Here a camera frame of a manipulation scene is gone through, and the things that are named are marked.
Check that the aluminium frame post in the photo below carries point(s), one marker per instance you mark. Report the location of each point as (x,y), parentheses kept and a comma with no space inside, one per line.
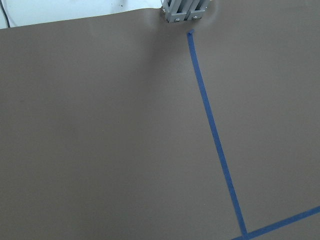
(176,11)

